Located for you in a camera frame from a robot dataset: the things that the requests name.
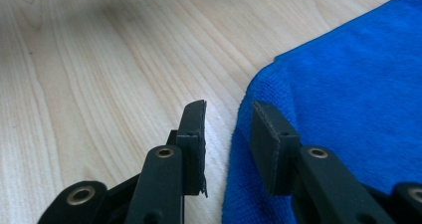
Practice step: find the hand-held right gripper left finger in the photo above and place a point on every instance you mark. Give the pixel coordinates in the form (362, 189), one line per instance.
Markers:
(185, 144)

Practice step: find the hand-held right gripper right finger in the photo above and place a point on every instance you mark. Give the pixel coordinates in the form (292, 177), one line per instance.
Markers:
(275, 151)

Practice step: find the blue cloth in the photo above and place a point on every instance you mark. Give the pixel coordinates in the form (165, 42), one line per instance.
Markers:
(348, 101)

